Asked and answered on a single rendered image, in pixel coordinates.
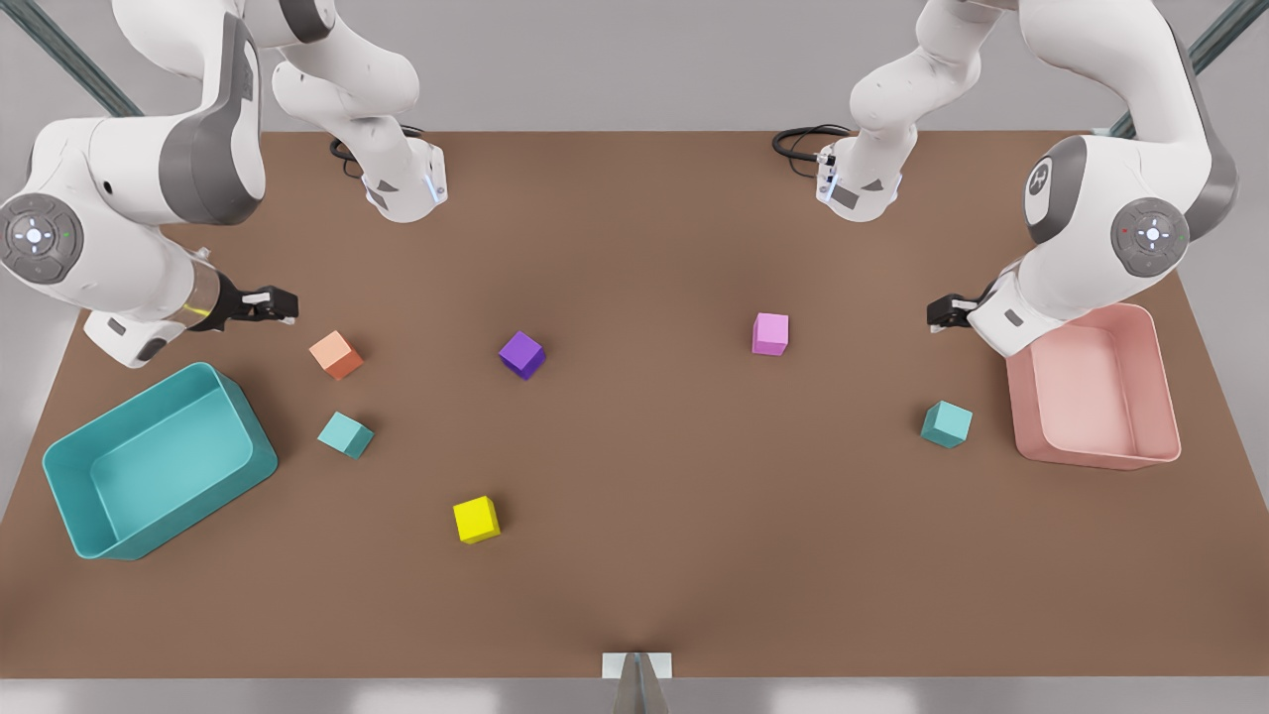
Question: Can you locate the orange cube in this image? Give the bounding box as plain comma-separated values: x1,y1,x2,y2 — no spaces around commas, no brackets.
308,330,364,382

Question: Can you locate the teal blue cube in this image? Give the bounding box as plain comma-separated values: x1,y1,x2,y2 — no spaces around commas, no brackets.
317,412,376,460
920,401,974,450

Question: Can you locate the pink rectangular bin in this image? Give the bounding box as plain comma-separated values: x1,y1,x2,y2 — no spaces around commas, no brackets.
1005,303,1183,471

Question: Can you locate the teal rectangular bin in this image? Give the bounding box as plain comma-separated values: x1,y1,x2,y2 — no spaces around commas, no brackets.
42,362,280,561

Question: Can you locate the purple cube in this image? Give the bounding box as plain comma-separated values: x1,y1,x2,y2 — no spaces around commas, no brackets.
498,331,547,382

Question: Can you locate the yellow cube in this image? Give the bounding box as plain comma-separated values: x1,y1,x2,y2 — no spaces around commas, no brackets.
453,495,502,545

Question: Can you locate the black cable loop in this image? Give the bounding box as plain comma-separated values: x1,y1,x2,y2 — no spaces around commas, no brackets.
329,125,427,181
771,124,856,181

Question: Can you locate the silver frame post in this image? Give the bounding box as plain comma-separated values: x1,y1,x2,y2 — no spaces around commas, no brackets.
0,0,146,120
1095,0,1269,140
602,652,673,714

